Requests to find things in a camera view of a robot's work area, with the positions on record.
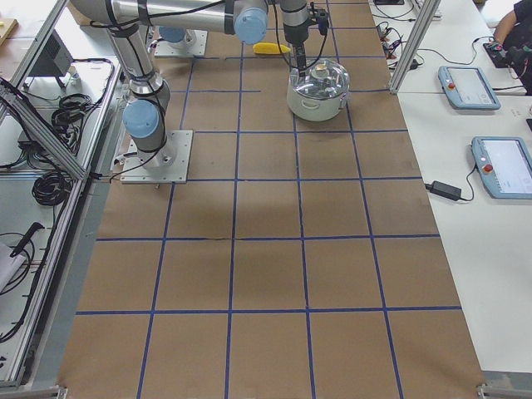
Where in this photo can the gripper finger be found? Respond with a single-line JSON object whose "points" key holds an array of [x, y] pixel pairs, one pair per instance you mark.
{"points": [[300, 58]]}

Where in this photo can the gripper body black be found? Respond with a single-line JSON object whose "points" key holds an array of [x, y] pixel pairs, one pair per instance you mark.
{"points": [[296, 37]]}

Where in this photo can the glass pot lid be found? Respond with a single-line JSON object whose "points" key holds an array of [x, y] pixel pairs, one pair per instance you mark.
{"points": [[326, 79]]}

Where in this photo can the yellow corn cob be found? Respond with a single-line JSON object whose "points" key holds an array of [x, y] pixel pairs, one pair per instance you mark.
{"points": [[270, 48]]}

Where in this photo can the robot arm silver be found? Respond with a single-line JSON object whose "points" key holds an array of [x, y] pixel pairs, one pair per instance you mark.
{"points": [[179, 38], [144, 117]]}

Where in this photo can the white cooking pot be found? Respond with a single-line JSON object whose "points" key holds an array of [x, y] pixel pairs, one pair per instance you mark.
{"points": [[315, 110]]}

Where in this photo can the teach pendant far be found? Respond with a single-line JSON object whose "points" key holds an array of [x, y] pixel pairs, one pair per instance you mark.
{"points": [[467, 88]]}

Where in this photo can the teach pendant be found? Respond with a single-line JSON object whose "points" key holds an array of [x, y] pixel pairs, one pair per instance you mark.
{"points": [[504, 165], [467, 88]]}

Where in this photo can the black power adapter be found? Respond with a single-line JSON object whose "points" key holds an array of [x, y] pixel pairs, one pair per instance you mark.
{"points": [[444, 190]]}

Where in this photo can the person in black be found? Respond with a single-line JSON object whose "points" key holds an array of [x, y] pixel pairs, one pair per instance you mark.
{"points": [[513, 33]]}

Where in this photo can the teach pendant near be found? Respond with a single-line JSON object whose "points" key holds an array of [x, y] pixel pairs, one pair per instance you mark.
{"points": [[504, 165]]}

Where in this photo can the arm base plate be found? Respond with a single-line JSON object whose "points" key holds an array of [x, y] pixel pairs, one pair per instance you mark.
{"points": [[164, 50], [170, 164]]}

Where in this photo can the aluminium frame post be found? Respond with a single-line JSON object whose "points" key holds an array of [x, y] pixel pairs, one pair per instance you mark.
{"points": [[413, 42]]}

